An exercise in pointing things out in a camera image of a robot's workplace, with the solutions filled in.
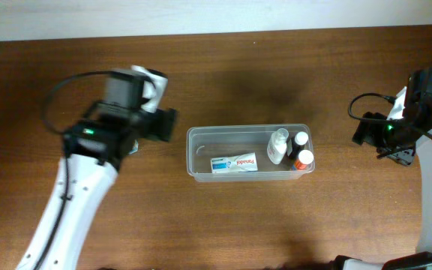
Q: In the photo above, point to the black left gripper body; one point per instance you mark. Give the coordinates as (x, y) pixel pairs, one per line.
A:
(164, 124)

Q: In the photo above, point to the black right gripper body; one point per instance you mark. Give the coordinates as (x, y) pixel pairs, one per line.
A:
(364, 130)

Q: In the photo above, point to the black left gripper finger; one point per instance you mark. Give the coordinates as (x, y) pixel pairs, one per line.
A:
(167, 124)
(154, 90)

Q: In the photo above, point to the orange bottle white cap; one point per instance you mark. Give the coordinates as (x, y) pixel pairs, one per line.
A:
(303, 160)

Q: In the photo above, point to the dark bottle white cap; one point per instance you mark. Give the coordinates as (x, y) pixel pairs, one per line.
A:
(295, 144)

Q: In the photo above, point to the white calamine lotion bottle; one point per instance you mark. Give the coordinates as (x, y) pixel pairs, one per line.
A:
(277, 145)

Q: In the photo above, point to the white Panadol box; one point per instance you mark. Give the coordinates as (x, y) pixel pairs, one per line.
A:
(243, 163)

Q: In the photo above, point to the gold-lid balm jar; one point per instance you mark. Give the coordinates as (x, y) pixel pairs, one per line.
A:
(135, 147)

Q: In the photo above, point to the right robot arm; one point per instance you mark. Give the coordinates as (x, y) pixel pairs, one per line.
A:
(413, 128)

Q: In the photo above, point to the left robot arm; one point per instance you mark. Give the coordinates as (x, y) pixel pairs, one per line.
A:
(93, 149)

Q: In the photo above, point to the clear plastic container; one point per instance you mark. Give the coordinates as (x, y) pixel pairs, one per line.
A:
(239, 153)

